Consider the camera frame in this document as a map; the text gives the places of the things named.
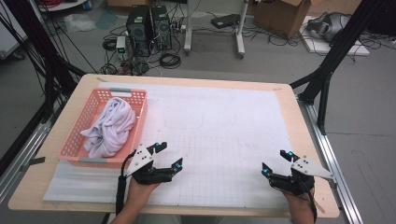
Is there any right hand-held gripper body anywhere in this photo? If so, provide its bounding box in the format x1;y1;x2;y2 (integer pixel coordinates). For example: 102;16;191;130
268;155;334;196

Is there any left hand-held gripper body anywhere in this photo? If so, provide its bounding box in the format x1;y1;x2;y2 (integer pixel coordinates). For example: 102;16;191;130
125;144;175;186

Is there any lilac printed towel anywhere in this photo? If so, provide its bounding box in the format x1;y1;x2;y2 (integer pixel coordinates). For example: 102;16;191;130
79;96;137;159

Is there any pink plastic basket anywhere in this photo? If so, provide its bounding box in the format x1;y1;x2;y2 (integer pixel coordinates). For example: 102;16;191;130
58;87;149;169

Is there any person's left hand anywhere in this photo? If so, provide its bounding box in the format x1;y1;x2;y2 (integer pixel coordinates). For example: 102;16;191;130
123;177;162;214

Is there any person's right hand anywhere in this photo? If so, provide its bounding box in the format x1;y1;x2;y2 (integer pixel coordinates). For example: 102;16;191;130
280;189;317;217

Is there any white grid mat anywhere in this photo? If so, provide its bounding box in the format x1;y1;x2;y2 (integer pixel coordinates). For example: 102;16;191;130
42;81;295;210

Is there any small white power supply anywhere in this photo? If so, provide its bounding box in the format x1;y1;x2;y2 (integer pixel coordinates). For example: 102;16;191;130
115;35;127;61

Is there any white foam board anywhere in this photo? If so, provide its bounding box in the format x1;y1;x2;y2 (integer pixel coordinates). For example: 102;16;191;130
299;15;372;58

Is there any black computer tower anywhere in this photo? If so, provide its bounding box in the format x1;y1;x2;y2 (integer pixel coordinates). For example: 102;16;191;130
150;5;173;51
126;4;153;58

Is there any white metal stand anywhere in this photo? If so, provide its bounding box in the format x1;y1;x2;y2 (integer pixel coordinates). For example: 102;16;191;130
183;0;250;60

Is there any grey rounded device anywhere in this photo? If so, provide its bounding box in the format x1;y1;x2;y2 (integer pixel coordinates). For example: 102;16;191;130
305;11;353;43

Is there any large brown cardboard box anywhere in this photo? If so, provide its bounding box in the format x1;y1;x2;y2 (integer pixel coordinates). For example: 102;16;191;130
252;0;312;39

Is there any flat black device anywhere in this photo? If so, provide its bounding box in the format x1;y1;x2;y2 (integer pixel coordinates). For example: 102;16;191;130
210;13;241;30

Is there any clear plastic bag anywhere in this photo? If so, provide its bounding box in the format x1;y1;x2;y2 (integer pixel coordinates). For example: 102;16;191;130
64;12;98;34

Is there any brown cardboard sheet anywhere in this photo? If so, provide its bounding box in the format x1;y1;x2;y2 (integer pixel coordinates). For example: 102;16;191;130
306;0;363;16

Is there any white round tabletop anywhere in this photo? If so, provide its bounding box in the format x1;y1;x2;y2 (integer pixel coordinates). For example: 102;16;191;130
38;0;89;13

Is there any black sleeved gripper cable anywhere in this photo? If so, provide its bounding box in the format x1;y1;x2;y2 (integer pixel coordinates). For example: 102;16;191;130
115;149;138;217

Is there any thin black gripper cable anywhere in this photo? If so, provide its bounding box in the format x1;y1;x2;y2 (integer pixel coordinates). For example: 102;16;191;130
306;186;318;224

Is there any aluminium rail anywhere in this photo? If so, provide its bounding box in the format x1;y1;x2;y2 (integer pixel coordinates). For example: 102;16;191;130
0;102;64;203
297;96;363;224

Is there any coiled black cable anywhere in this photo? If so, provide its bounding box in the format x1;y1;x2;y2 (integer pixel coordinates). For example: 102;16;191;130
159;52;182;70

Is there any grey metal bracket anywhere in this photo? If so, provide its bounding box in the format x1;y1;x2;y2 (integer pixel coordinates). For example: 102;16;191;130
19;156;47;173

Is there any black metal stand frame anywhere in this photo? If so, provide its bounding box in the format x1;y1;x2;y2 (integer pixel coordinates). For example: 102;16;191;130
0;0;88;176
289;0;386;135

